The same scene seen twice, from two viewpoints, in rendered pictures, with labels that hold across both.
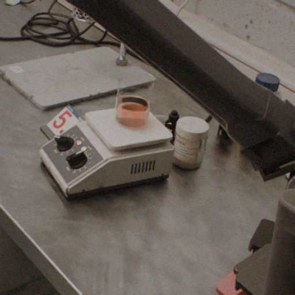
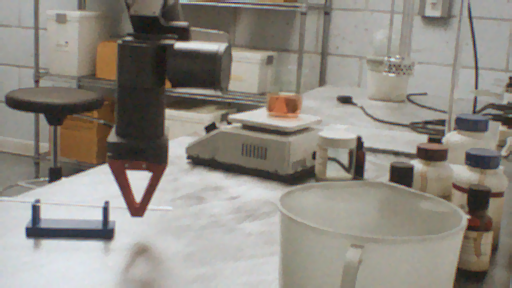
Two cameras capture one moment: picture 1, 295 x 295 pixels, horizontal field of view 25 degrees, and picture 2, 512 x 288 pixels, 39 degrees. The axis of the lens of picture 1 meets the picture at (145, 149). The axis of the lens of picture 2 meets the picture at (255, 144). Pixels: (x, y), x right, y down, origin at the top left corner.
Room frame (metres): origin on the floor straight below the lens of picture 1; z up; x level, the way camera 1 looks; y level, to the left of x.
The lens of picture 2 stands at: (0.45, -1.00, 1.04)
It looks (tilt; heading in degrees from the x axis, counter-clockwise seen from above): 12 degrees down; 63
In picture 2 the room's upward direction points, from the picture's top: 3 degrees clockwise
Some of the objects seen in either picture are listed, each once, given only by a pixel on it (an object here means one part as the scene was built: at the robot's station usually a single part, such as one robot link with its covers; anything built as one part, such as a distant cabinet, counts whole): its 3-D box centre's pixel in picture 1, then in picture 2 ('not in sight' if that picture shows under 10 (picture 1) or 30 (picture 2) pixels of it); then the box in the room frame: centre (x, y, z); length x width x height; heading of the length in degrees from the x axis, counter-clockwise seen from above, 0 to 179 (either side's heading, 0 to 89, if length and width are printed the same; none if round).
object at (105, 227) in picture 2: not in sight; (71, 216); (0.63, -0.18, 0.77); 0.10 x 0.03 x 0.04; 160
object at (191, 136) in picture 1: (189, 143); (335, 159); (1.06, -0.08, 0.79); 0.06 x 0.06 x 0.08
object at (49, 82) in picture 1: (78, 74); (387, 141); (1.35, 0.17, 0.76); 0.30 x 0.20 x 0.01; 133
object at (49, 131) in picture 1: (64, 127); not in sight; (1.09, 0.16, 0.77); 0.09 x 0.06 x 0.04; 36
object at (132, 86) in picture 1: (135, 101); (286, 94); (1.03, 0.03, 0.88); 0.07 x 0.06 x 0.08; 138
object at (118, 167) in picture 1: (112, 150); (260, 142); (1.00, 0.06, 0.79); 0.22 x 0.13 x 0.08; 122
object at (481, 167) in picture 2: not in sight; (477, 197); (1.09, -0.36, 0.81); 0.06 x 0.06 x 0.11
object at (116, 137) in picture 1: (128, 126); (275, 119); (1.01, 0.04, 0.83); 0.12 x 0.12 x 0.01; 32
